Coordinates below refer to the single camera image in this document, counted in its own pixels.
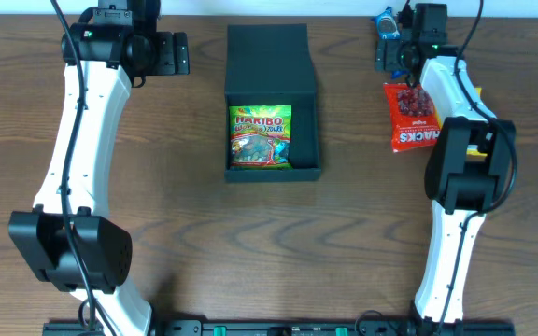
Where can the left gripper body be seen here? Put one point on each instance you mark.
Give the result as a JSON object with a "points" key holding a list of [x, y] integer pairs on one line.
{"points": [[180, 52]]}

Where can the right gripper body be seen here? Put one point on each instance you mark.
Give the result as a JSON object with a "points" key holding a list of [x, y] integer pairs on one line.
{"points": [[381, 59]]}

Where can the blue Oreo cookie pack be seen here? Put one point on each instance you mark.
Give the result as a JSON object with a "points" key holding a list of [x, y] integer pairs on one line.
{"points": [[386, 25]]}

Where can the red Hacks candy bag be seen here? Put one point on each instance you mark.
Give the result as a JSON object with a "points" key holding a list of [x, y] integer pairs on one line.
{"points": [[413, 117]]}

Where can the black gift box with lid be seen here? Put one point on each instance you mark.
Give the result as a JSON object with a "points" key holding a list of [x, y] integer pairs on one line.
{"points": [[271, 65]]}

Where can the yellow seeds snack bag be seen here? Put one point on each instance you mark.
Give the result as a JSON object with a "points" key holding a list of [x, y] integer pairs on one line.
{"points": [[472, 149]]}

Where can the green Haribo gummy bag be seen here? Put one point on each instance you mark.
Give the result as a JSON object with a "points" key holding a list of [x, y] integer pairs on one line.
{"points": [[260, 137]]}

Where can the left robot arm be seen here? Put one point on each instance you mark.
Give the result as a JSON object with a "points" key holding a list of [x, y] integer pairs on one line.
{"points": [[67, 238]]}

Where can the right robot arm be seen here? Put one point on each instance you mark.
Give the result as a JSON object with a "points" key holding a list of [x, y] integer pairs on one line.
{"points": [[473, 165]]}

